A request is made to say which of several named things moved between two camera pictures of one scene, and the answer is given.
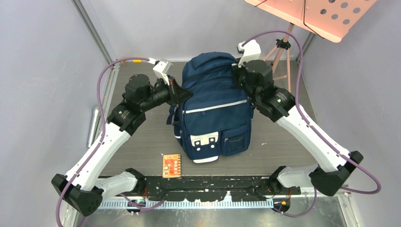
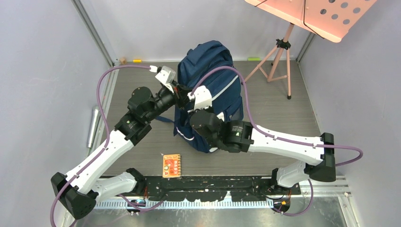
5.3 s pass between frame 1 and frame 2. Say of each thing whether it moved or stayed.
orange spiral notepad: stayed
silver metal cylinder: stayed
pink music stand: stayed
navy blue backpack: moved
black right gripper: moved
